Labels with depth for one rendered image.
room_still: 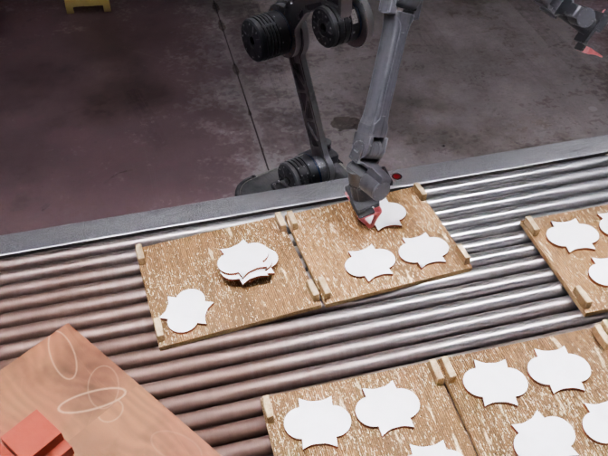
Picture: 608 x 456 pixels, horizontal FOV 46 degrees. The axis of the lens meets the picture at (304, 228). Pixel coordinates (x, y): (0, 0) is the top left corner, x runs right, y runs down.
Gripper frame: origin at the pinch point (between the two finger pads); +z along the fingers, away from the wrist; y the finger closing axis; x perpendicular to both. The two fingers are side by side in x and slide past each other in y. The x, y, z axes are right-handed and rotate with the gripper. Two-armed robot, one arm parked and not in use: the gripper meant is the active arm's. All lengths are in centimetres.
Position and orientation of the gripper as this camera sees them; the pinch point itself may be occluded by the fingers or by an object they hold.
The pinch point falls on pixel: (365, 217)
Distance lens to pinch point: 201.8
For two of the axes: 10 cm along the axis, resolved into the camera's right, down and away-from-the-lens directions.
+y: 3.1, 6.6, -6.8
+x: 9.3, -3.5, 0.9
